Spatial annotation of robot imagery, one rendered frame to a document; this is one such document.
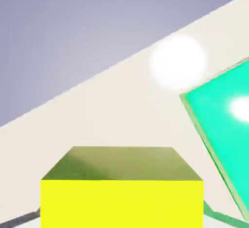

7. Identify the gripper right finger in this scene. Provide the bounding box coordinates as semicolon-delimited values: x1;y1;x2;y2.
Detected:
203;200;249;228

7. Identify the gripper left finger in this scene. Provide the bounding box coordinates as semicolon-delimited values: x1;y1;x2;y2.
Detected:
0;207;41;228

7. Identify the small yellow cube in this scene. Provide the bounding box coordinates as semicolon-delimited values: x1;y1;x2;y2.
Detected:
40;145;204;228

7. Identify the large green box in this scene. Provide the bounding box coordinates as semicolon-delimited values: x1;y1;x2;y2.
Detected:
178;56;249;223

